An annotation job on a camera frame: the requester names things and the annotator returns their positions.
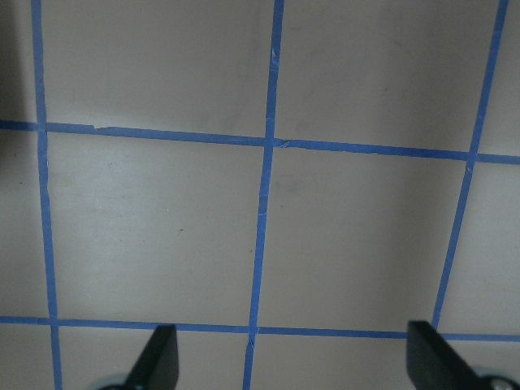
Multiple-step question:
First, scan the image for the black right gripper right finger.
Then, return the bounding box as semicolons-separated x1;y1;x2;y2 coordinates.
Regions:
407;321;492;390

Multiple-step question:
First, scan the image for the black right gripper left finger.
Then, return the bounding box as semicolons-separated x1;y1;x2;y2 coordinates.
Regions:
123;325;180;390

